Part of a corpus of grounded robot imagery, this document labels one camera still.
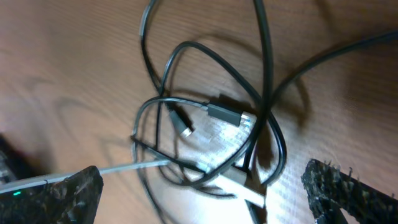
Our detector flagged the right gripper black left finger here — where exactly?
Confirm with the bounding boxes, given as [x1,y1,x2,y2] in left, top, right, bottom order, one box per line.
[0,165,104,224]

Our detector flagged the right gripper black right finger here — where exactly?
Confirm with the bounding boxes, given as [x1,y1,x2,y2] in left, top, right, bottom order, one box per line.
[301,159,397,224]

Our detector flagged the white usb cable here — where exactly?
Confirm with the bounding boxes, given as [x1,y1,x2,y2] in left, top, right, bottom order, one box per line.
[0,159,267,209]

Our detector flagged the black usb cable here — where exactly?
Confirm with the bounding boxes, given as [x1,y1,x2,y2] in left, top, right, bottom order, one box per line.
[130,0,398,224]

